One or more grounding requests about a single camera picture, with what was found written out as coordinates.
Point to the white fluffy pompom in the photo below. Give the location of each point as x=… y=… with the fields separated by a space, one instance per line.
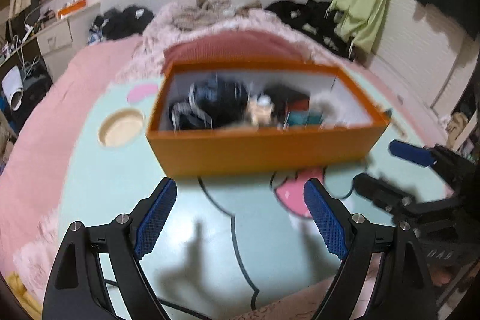
x=332 y=109

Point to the orange tissue box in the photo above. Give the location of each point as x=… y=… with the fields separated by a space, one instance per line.
x=70 y=8

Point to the black satin lace garment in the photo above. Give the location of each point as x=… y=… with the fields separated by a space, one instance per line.
x=209 y=104

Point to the teal toy car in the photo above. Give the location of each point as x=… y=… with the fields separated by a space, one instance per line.
x=303 y=118

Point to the pink bed blanket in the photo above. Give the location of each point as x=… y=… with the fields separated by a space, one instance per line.
x=229 y=245

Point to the doll keychain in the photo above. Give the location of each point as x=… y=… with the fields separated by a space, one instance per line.
x=259 y=110

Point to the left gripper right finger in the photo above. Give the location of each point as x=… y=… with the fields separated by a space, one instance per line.
x=402 y=289

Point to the orange cardboard box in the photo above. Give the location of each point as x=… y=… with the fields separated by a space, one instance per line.
x=245 y=151

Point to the black clothes pile left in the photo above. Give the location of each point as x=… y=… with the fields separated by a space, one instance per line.
x=117 y=24

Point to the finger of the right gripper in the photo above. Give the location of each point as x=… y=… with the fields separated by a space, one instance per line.
x=419 y=156
x=383 y=194

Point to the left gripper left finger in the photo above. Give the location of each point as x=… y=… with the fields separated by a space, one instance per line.
x=76 y=288

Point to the white slipper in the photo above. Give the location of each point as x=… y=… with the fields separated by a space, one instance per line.
x=13 y=88

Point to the white drawer cabinet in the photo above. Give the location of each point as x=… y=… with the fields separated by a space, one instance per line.
x=60 y=42

